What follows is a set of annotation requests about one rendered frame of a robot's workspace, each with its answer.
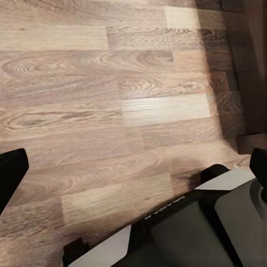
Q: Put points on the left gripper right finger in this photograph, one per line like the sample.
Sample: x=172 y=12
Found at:
x=258 y=165

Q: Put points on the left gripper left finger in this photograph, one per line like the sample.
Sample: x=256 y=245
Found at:
x=13 y=166

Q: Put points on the bed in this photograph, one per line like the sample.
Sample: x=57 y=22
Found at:
x=246 y=22

